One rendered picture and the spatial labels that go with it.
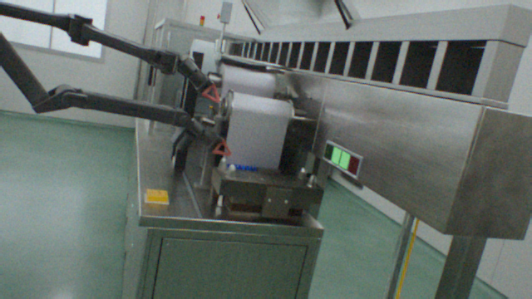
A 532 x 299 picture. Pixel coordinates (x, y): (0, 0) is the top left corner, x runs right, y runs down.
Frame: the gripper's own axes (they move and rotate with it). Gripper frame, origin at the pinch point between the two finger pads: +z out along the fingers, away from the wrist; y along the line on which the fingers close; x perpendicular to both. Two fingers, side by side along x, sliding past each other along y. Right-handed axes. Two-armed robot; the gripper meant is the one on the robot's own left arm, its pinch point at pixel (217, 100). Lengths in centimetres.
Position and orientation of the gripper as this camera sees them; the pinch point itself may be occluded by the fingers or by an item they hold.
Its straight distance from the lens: 164.8
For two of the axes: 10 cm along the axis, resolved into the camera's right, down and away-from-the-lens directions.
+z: 6.2, 6.8, 3.9
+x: 7.4, -6.7, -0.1
